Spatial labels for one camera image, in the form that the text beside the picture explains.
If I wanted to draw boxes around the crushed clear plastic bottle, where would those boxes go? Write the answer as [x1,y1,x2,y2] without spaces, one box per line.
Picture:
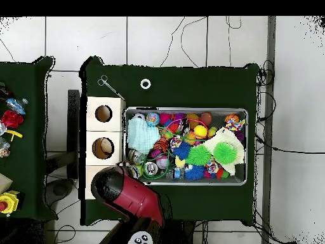
[126,163,143,179]

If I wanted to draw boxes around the wooden box with three holes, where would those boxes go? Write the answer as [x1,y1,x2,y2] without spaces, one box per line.
[85,96,127,200]

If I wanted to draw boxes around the tiger striped plush toy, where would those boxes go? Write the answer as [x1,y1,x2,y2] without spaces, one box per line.
[152,137,169,153]

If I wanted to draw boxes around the globe print ball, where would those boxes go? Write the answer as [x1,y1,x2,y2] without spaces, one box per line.
[145,112,161,126]

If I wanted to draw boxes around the light blue muslin cloth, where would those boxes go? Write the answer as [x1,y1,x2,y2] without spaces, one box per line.
[127,118,161,155]

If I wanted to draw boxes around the blue spiky ball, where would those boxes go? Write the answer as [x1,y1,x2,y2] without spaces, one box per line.
[172,140,191,159]

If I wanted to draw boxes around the yellow smiley ball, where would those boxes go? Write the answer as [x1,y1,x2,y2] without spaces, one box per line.
[193,125,208,139]

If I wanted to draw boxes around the small green spiky toy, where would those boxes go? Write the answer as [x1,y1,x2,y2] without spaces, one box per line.
[187,144,212,166]

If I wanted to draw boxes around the dark green tablecloth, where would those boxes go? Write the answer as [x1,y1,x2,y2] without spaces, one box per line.
[79,56,260,226]
[0,56,58,221]

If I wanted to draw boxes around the large green spiky toy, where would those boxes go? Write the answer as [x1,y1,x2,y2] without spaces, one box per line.
[212,141,237,165]

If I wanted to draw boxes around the cream knitted cloth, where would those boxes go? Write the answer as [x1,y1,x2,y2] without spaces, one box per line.
[202,126,246,176]

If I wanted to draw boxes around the orange basketball toy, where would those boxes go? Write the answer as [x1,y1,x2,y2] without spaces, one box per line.
[224,113,240,124]

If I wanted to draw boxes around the silver scissors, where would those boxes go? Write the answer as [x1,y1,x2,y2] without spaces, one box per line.
[97,75,126,100]

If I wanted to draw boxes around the colourful spotted cloth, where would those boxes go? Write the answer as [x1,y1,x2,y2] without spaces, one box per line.
[225,118,246,132]

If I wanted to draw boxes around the black upright panel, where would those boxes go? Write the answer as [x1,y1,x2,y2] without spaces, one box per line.
[67,89,81,179]

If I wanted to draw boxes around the yellow plastic piece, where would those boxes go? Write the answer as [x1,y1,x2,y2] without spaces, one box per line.
[6,129,23,142]

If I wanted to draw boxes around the blue and clear packet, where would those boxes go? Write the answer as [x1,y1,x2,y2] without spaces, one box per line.
[6,97,29,115]

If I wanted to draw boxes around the red crumpled item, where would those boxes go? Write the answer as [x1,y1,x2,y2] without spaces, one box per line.
[1,109,24,128]

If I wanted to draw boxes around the clear plastic packet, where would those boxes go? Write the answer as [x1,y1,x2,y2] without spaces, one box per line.
[0,137,11,158]

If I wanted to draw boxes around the beige box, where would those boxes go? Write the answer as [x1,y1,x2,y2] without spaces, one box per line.
[0,173,13,194]

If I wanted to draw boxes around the yellow emergency stop button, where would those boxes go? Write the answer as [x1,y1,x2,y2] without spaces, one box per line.
[0,190,20,216]

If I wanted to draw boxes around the wire mesh bin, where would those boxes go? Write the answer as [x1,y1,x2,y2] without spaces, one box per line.
[123,106,249,186]

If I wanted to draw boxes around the thin black cable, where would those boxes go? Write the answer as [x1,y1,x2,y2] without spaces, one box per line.
[255,136,325,155]
[180,16,208,68]
[159,16,186,67]

